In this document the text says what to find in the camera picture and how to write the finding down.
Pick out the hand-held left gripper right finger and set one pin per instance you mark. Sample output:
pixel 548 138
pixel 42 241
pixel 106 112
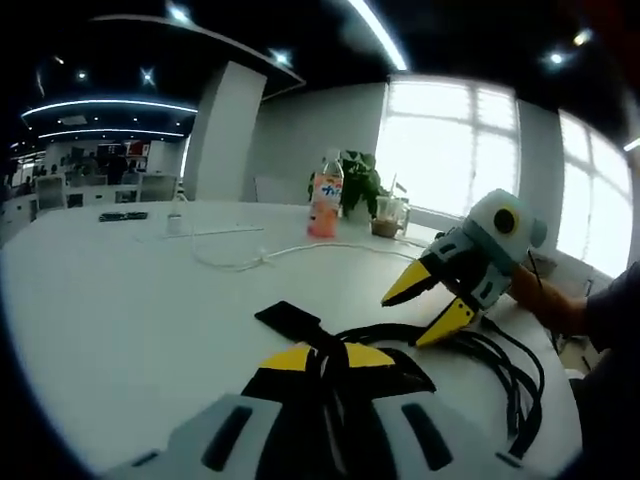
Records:
pixel 410 435

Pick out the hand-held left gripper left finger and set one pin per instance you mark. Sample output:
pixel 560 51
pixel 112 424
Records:
pixel 225 430

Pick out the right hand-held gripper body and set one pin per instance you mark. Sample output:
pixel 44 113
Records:
pixel 505 235

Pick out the plastic drink cup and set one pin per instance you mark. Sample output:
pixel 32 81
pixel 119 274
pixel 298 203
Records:
pixel 387 220

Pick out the green potted plant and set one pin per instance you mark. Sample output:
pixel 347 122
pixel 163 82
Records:
pixel 360 185

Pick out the orange drink bottle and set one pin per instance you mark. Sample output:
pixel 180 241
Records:
pixel 325 210

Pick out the person's shirt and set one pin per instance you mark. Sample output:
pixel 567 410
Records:
pixel 615 305

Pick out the small clear glass object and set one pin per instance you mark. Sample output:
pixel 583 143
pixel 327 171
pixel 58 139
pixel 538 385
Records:
pixel 174 223

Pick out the black keyboard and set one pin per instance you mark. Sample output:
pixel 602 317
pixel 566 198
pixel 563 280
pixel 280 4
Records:
pixel 123 217

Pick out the curved ceiling light strip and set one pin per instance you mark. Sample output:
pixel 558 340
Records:
pixel 380 30

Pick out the white office chair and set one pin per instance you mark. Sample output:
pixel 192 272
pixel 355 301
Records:
pixel 51 192
pixel 159 187

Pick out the row of white office desks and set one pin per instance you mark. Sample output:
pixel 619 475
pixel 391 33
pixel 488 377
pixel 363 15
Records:
pixel 100 194

